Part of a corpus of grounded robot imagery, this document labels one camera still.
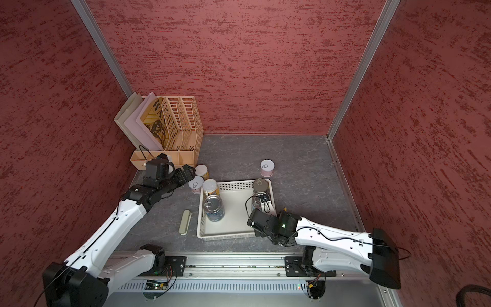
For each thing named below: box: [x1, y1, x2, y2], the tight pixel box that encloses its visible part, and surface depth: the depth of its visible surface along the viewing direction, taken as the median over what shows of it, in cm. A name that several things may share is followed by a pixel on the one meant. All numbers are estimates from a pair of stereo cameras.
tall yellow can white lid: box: [202, 178, 220, 196], surface depth 84 cm
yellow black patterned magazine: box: [140, 96, 171, 150], surface depth 102 cm
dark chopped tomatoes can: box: [253, 177, 270, 193], surface depth 89 cm
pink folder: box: [123, 92, 165, 152], surface depth 94 cm
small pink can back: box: [260, 159, 275, 178], surface depth 102 cm
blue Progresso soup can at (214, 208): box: [203, 194, 226, 222], surface depth 82 cm
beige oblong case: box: [178, 209, 192, 236], surface depth 85 cm
